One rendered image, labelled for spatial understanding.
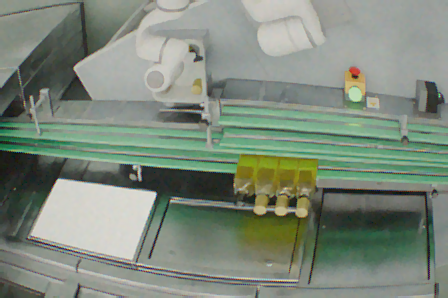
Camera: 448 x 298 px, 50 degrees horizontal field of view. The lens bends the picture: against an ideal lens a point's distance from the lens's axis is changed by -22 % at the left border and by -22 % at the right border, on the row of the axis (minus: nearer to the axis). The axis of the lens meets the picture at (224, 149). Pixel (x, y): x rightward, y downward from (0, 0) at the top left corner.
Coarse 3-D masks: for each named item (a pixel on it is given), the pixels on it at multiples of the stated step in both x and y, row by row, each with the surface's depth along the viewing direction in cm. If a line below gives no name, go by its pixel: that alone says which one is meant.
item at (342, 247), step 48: (0, 192) 189; (192, 192) 189; (336, 192) 184; (384, 192) 181; (0, 240) 164; (336, 240) 166; (384, 240) 162; (432, 240) 157; (0, 288) 151; (48, 288) 153; (96, 288) 153; (144, 288) 153; (192, 288) 150; (240, 288) 150; (288, 288) 148; (336, 288) 145; (384, 288) 142; (432, 288) 138
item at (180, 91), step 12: (204, 60) 170; (192, 72) 181; (204, 72) 172; (180, 84) 184; (204, 84) 174; (156, 96) 180; (168, 96) 181; (180, 96) 180; (192, 96) 180; (204, 96) 177
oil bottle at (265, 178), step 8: (264, 160) 169; (272, 160) 169; (264, 168) 166; (272, 168) 166; (256, 176) 163; (264, 176) 163; (272, 176) 163; (256, 184) 162; (264, 184) 161; (272, 184) 161; (256, 192) 163; (272, 192) 162
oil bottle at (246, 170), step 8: (240, 160) 170; (248, 160) 169; (256, 160) 169; (240, 168) 167; (248, 168) 166; (256, 168) 167; (240, 176) 164; (248, 176) 164; (240, 184) 162; (248, 184) 162; (248, 192) 163
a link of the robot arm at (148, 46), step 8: (160, 8) 132; (184, 8) 133; (152, 16) 136; (160, 16) 134; (168, 16) 133; (176, 16) 134; (144, 24) 138; (152, 24) 137; (144, 32) 141; (136, 40) 143; (144, 40) 144; (152, 40) 144; (160, 40) 144; (136, 48) 145; (144, 48) 144; (152, 48) 144; (160, 48) 144; (144, 56) 146; (152, 56) 145
